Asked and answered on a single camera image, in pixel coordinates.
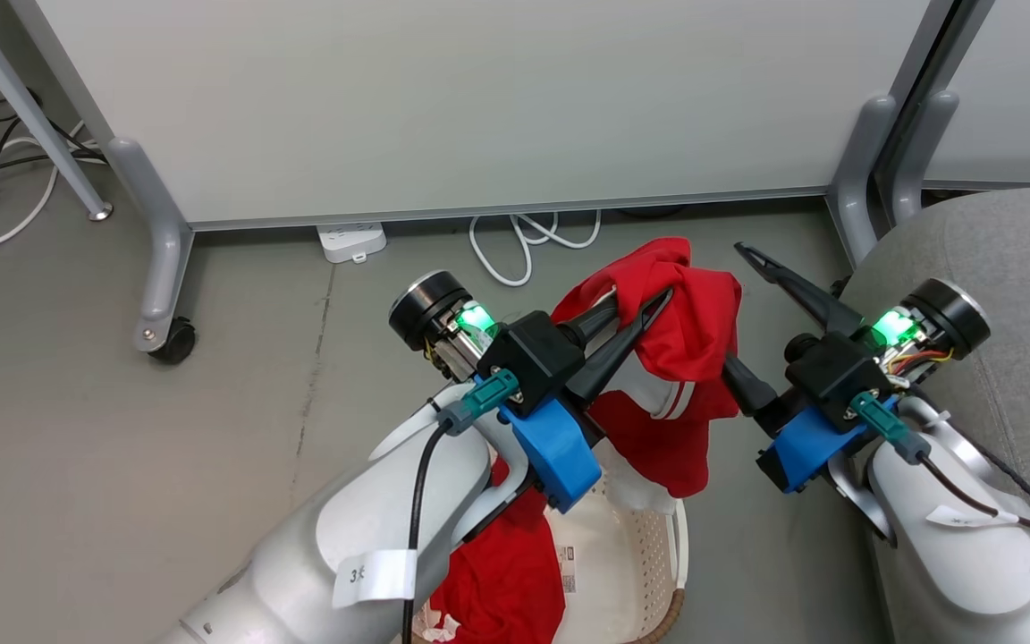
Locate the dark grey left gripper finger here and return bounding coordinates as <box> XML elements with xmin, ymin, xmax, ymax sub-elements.
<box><xmin>564</xmin><ymin>288</ymin><xmax>675</xmax><ymax>409</ymax></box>
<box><xmin>553</xmin><ymin>298</ymin><xmax>621</xmax><ymax>352</ymax></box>

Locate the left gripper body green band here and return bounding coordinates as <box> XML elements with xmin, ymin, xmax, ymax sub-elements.
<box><xmin>388</xmin><ymin>271</ymin><xmax>504</xmax><ymax>383</ymax></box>

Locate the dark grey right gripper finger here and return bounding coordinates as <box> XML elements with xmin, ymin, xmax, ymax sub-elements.
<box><xmin>719</xmin><ymin>353</ymin><xmax>789</xmax><ymax>421</ymax></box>
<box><xmin>734</xmin><ymin>241</ymin><xmax>866</xmax><ymax>339</ymax></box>

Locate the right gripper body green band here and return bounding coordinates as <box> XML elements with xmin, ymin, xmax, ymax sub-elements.
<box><xmin>871</xmin><ymin>277</ymin><xmax>991</xmax><ymax>386</ymax></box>

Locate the red and white garment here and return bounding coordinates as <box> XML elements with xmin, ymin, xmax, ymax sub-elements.
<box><xmin>426</xmin><ymin>236</ymin><xmax>745</xmax><ymax>644</ymax></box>

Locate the cream laundry basket brown rim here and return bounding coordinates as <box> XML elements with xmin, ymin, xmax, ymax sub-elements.
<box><xmin>408</xmin><ymin>438</ymin><xmax>688</xmax><ymax>644</ymax></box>

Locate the grey upholstered sofa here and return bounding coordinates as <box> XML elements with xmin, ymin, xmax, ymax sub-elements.
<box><xmin>837</xmin><ymin>185</ymin><xmax>1030</xmax><ymax>644</ymax></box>

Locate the white power strip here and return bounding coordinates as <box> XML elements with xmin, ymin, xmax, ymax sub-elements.
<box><xmin>316</xmin><ymin>222</ymin><xmax>388</xmax><ymax>265</ymax></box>

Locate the large white partition panel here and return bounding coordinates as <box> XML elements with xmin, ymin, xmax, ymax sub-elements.
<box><xmin>7</xmin><ymin>0</ymin><xmax>963</xmax><ymax>233</ymax></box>

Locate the small white partition panel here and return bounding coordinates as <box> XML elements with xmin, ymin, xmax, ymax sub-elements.
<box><xmin>920</xmin><ymin>0</ymin><xmax>1030</xmax><ymax>191</ymax></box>

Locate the black caster wheel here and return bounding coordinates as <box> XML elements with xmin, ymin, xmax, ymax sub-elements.
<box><xmin>148</xmin><ymin>317</ymin><xmax>198</xmax><ymax>366</ymax></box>

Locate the white paper tag printed number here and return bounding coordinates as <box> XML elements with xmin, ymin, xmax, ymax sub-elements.
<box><xmin>333</xmin><ymin>548</ymin><xmax>418</xmax><ymax>611</ymax></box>

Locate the grey partition leg with caster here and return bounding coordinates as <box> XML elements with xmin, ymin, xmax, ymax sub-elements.
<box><xmin>106</xmin><ymin>136</ymin><xmax>195</xmax><ymax>355</ymax></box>

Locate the grey metal table leg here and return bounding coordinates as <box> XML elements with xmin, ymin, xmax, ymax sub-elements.
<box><xmin>0</xmin><ymin>0</ymin><xmax>114</xmax><ymax>222</ymax></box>

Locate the blue right camera bracket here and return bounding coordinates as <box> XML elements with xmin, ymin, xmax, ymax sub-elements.
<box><xmin>756</xmin><ymin>394</ymin><xmax>900</xmax><ymax>496</ymax></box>

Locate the blue camera bracket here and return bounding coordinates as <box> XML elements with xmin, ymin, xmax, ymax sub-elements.
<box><xmin>756</xmin><ymin>394</ymin><xmax>900</xmax><ymax>496</ymax></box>
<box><xmin>497</xmin><ymin>396</ymin><xmax>604</xmax><ymax>514</ymax></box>

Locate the looped white power cable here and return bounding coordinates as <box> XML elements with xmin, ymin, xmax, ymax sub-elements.
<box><xmin>468</xmin><ymin>209</ymin><xmax>604</xmax><ymax>289</ymax></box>

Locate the blue left camera bracket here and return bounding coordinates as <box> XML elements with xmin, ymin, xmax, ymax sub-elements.
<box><xmin>497</xmin><ymin>396</ymin><xmax>604</xmax><ymax>514</ymax></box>

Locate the right black cable teal plug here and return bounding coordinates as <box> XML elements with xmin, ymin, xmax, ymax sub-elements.
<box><xmin>850</xmin><ymin>392</ymin><xmax>1030</xmax><ymax>566</ymax></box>

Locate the black cable teal plug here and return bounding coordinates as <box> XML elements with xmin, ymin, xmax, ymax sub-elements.
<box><xmin>850</xmin><ymin>392</ymin><xmax>1030</xmax><ymax>566</ymax></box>
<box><xmin>401</xmin><ymin>369</ymin><xmax>521</xmax><ymax>644</ymax></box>

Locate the thin black braided cable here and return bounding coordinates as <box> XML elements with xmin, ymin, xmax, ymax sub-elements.
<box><xmin>911</xmin><ymin>386</ymin><xmax>1030</xmax><ymax>530</ymax></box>

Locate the left black cable teal plug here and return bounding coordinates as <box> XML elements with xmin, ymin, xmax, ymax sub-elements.
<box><xmin>401</xmin><ymin>369</ymin><xmax>521</xmax><ymax>644</ymax></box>

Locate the long white floor cable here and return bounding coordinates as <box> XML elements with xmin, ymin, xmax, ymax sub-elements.
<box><xmin>0</xmin><ymin>119</ymin><xmax>91</xmax><ymax>253</ymax></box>

